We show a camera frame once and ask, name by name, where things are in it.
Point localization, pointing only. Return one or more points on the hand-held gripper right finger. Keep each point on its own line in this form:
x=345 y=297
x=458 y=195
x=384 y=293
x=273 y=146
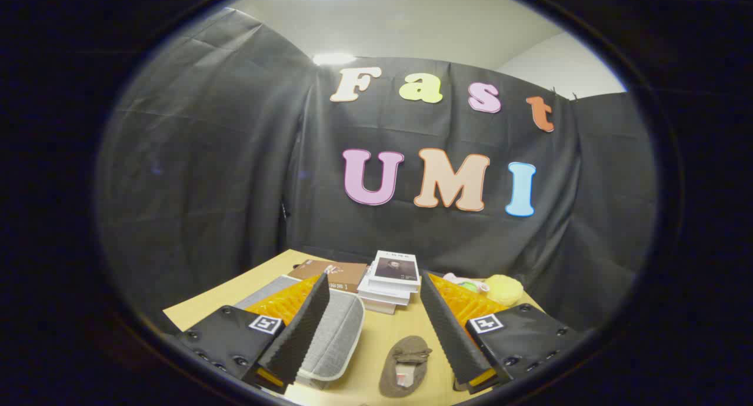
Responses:
x=450 y=335

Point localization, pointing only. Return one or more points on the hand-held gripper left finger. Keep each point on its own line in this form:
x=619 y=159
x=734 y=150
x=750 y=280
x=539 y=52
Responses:
x=303 y=335

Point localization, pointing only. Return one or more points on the grey fabric storage box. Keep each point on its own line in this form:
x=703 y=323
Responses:
x=341 y=329

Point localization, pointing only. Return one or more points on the brown fuzzy shoe with bow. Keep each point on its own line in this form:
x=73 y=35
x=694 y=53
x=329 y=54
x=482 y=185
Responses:
x=406 y=365

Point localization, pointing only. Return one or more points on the flat brown cardboard box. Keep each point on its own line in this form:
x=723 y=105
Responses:
x=347 y=273

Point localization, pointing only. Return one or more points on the pink and green plush toy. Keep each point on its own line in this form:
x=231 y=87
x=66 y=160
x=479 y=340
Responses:
x=470 y=285

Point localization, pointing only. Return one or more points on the yellow plush toy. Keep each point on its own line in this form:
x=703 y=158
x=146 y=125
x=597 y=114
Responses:
x=505 y=289

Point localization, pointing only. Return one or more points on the book with cream pages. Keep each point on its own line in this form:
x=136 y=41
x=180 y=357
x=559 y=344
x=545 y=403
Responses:
x=379 y=307

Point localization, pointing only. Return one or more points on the plain white book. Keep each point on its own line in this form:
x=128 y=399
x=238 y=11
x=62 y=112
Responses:
x=376 y=294

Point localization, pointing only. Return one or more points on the white portrait cover book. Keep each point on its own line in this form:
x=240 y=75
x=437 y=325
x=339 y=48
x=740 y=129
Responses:
x=394 y=268

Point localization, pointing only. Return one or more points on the ceiling light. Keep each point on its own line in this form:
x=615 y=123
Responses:
x=332 y=59

